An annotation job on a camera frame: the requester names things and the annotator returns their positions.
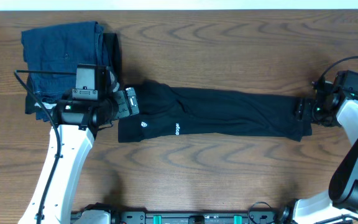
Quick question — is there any black t-shirt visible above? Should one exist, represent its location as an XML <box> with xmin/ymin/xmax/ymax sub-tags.
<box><xmin>118</xmin><ymin>80</ymin><xmax>312</xmax><ymax>142</ymax></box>

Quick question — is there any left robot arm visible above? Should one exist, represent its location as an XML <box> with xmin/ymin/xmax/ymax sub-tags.
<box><xmin>19</xmin><ymin>88</ymin><xmax>139</xmax><ymax>223</ymax></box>

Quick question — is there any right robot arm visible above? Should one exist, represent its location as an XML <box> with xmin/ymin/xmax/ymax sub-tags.
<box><xmin>276</xmin><ymin>96</ymin><xmax>358</xmax><ymax>223</ymax></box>

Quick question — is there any folded black garment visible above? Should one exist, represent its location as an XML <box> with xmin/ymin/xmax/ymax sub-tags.
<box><xmin>22</xmin><ymin>33</ymin><xmax>121</xmax><ymax>107</ymax></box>

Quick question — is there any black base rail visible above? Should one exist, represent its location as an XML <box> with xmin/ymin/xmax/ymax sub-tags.
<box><xmin>70</xmin><ymin>203</ymin><xmax>279</xmax><ymax>224</ymax></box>

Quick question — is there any small black cable loop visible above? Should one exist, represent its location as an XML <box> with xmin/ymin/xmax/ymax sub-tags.
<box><xmin>248</xmin><ymin>200</ymin><xmax>280</xmax><ymax>224</ymax></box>

